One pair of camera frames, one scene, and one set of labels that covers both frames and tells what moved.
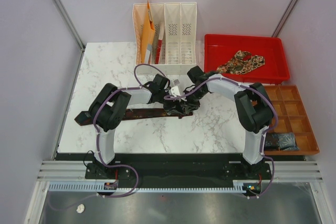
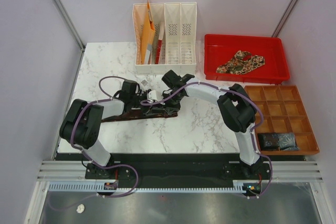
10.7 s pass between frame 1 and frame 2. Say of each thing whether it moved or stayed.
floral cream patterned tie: stayed
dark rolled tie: stayed
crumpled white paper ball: stayed
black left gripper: moved
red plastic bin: stayed
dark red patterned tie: moved
